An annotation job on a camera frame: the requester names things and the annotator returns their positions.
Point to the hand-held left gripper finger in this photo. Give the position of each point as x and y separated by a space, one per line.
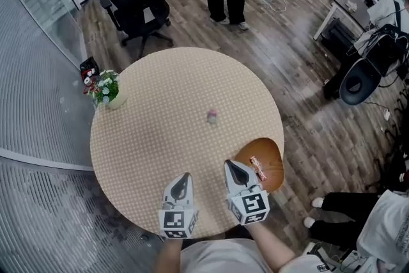
167 195
190 196

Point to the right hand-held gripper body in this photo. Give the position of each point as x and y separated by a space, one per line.
252 206

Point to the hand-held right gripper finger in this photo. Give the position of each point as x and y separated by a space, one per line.
229 182
252 180

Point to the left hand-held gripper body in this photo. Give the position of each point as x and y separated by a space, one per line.
174 220

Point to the red snack bar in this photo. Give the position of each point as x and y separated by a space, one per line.
257 167

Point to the brown wooden bowl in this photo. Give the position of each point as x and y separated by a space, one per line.
268 153

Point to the small pink candy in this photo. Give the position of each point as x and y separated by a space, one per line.
212 115

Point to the person's right forearm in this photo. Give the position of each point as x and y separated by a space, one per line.
271 246

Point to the person's left forearm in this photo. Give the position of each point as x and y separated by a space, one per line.
167 255

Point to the round table with cloth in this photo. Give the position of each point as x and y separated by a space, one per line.
159 137

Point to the person's beige sweatshirt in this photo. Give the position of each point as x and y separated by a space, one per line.
223 257

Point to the potted flowers in white pot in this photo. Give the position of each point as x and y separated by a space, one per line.
105 89

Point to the clear bottle with red label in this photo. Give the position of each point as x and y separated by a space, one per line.
87 79

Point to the white floor power strip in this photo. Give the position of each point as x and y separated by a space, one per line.
386 114

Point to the black and red box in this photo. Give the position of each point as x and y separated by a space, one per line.
89 64

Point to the black metal shelf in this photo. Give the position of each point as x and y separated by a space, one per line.
335 35

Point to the white table with dark top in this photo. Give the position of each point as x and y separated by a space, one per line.
361 17

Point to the black office chair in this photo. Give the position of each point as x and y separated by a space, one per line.
137 0

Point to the white tissue pack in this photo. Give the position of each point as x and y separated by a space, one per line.
352 5

